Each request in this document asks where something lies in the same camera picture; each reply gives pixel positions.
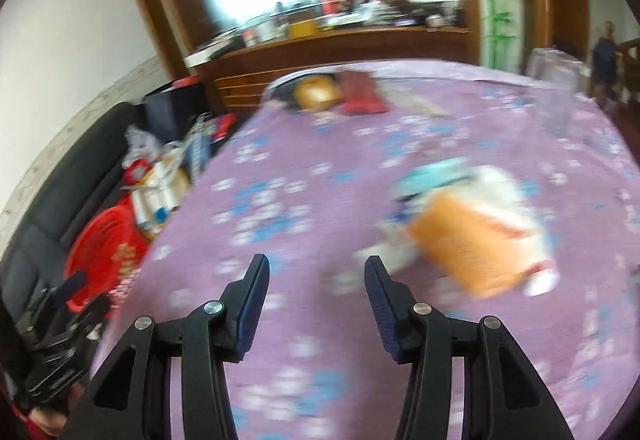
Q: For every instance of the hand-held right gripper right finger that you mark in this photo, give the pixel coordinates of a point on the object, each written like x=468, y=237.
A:
x=382, y=310

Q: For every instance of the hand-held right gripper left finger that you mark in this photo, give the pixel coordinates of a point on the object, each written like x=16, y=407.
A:
x=252, y=305

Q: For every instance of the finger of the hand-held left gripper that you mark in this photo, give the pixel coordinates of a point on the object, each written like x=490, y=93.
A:
x=95, y=310
x=70, y=287

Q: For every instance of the red plastic basket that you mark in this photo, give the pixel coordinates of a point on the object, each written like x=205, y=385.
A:
x=100, y=240

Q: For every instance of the teal cartoon tissue packet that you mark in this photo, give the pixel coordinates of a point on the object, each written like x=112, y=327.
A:
x=435, y=175

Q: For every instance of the black sofa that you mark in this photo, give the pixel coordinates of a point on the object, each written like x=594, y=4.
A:
x=45, y=200

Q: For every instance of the orange medicine box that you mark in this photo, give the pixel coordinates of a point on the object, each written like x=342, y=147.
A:
x=470, y=240

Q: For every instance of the purple floral tablecloth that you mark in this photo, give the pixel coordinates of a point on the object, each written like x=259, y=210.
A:
x=325, y=170

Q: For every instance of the white plastic bag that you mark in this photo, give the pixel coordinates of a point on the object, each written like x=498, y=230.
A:
x=142, y=143

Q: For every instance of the white medicine bottle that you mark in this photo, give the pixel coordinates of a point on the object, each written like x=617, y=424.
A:
x=542, y=280

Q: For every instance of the blue striped packet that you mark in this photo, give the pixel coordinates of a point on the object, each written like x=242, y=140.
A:
x=199, y=150

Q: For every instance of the black paper bag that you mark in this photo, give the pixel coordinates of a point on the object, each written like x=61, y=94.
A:
x=175, y=110

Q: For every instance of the red plastic packet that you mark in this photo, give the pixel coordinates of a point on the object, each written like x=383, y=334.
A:
x=362, y=93

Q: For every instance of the brown tape roll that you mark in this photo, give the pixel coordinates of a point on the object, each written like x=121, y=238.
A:
x=320, y=95

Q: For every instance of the wooden counter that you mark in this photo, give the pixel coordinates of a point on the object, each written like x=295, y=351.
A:
x=250, y=70

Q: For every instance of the white flat board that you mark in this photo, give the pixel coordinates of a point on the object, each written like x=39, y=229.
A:
x=210, y=54

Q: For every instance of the clear glass pitcher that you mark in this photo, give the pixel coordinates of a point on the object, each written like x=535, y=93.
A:
x=555, y=95

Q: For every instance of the yellow cardboard box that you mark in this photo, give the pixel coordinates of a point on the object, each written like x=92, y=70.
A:
x=302, y=28

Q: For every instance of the dark jacket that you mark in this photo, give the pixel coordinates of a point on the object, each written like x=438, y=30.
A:
x=605, y=58

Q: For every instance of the wooden stair railing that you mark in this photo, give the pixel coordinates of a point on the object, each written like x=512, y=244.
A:
x=631, y=65

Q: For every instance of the brown wooden door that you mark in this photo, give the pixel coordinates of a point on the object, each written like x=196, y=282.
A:
x=565, y=5

